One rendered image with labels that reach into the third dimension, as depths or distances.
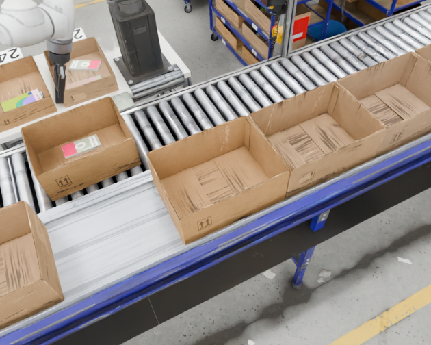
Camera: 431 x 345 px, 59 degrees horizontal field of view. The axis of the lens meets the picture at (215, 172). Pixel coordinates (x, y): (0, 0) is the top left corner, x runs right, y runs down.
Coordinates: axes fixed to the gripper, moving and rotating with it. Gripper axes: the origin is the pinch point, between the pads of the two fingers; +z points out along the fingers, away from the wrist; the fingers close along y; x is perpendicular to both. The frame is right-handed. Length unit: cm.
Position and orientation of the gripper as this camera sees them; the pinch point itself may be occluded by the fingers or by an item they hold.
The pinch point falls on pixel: (59, 95)
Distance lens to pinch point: 168.5
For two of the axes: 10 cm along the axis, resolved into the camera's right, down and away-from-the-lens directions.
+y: -4.4, -7.0, 5.6
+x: -8.5, 1.4, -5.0
